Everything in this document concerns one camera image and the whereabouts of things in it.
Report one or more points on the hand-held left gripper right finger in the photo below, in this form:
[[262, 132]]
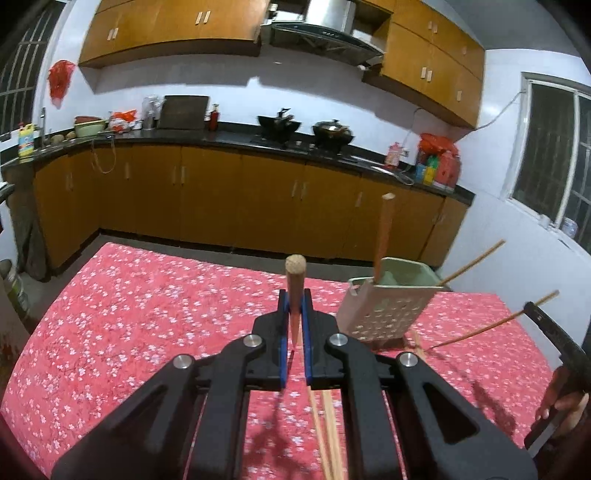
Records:
[[307, 332]]

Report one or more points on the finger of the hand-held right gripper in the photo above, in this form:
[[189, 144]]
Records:
[[554, 330]]

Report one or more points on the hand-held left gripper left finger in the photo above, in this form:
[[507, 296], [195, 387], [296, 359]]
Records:
[[284, 332]]

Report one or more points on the thick round-ended wooden chopstick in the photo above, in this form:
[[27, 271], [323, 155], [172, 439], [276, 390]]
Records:
[[295, 277]]

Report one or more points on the thin bamboo chopstick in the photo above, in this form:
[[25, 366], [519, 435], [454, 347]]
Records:
[[489, 326], [471, 263]]

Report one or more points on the green perforated utensil holder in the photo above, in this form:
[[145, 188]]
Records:
[[383, 309]]

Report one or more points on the person's right hand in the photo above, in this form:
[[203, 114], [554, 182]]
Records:
[[570, 401]]

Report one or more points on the light wooden chopstick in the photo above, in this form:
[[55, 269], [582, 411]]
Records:
[[419, 348], [330, 438], [318, 434], [337, 443]]

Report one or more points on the patterned cup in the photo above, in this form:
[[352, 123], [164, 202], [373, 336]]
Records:
[[569, 228]]

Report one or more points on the red-brown wooden chopstick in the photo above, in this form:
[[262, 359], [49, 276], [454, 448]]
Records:
[[385, 230]]

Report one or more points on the red floral tablecloth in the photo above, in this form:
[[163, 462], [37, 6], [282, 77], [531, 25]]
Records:
[[138, 323]]

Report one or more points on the wooden base cabinets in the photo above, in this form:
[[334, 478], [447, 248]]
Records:
[[207, 198]]

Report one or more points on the white framed barred window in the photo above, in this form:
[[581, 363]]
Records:
[[549, 152]]

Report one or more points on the pink patterned container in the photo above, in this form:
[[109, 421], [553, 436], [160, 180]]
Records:
[[395, 156]]

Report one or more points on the colourful small boxes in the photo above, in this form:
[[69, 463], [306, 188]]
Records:
[[429, 173]]

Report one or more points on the black kitchen countertop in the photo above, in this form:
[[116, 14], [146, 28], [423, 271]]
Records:
[[231, 138]]

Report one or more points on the dark pot with lid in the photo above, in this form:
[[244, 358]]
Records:
[[332, 131]]

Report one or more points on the black wok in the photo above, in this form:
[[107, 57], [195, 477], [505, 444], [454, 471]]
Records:
[[279, 125]]

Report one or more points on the large red plastic bag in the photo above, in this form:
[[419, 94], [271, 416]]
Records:
[[438, 145]]

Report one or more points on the red bottle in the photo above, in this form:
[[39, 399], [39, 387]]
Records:
[[213, 121]]

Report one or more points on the dark cutting board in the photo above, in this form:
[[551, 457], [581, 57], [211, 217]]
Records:
[[184, 113]]

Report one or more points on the steel utensil container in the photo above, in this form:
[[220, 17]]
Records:
[[150, 115]]

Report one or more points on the red and white plastic bag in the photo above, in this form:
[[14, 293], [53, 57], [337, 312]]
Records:
[[123, 121]]

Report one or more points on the dark hanging cloth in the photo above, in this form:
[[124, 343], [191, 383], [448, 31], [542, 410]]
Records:
[[27, 230]]

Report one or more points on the green basin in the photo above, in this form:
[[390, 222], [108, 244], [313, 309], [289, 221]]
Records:
[[90, 129]]

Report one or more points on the steel faucet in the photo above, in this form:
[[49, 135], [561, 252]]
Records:
[[43, 129]]

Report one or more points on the steel range hood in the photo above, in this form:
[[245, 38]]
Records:
[[328, 14]]

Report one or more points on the yellow and blue detergent bottle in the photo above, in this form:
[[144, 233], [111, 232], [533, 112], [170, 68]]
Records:
[[26, 143]]

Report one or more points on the barred window near sink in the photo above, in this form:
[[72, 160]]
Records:
[[23, 69]]

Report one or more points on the wooden wall cabinets beside hood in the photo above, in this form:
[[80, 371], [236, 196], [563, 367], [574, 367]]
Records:
[[429, 60]]

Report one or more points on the long wooden wall cabinets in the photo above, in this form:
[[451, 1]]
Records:
[[175, 27]]

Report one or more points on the red bag hanging on wall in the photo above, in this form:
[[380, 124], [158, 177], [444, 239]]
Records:
[[61, 78]]

